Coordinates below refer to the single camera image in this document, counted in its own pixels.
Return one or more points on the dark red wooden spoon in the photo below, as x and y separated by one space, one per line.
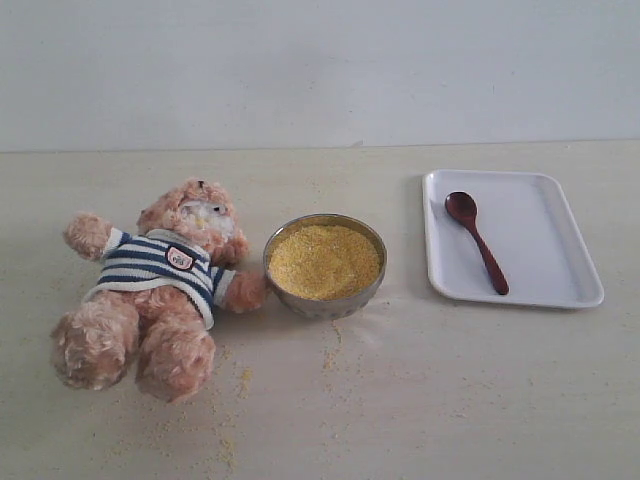
463 209

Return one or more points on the tan teddy bear striped sweater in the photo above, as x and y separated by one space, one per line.
154 303

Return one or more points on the steel bowl of yellow millet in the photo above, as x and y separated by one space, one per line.
325 266

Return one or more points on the white rectangular plastic tray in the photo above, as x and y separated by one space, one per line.
529 227

